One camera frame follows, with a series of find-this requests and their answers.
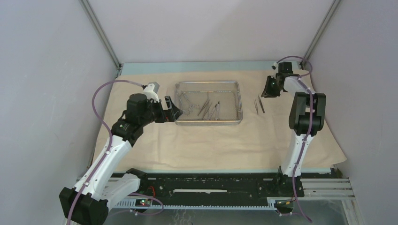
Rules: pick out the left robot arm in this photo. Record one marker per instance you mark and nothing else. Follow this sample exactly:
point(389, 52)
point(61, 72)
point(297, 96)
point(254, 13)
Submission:
point(91, 198)

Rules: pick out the thin metal needle tweezers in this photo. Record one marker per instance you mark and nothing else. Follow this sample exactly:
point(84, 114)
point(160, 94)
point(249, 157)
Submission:
point(259, 105)

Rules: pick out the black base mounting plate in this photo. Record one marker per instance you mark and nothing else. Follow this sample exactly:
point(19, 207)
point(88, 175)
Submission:
point(261, 184)

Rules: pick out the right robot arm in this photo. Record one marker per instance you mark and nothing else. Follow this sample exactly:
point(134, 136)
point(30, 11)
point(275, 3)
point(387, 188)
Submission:
point(306, 118)

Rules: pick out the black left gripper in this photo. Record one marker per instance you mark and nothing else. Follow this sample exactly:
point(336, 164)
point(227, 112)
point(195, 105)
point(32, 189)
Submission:
point(170, 115)

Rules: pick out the metal surgical forceps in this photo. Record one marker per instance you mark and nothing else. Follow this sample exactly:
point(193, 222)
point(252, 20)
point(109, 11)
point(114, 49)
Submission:
point(211, 112)

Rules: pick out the metal surgical instrument tray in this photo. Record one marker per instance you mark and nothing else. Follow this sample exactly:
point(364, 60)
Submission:
point(191, 98)

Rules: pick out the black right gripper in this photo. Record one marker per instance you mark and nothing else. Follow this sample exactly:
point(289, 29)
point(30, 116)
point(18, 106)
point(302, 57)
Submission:
point(267, 92)

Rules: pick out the aluminium frame rail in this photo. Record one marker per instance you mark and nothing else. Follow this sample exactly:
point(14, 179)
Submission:
point(316, 187)

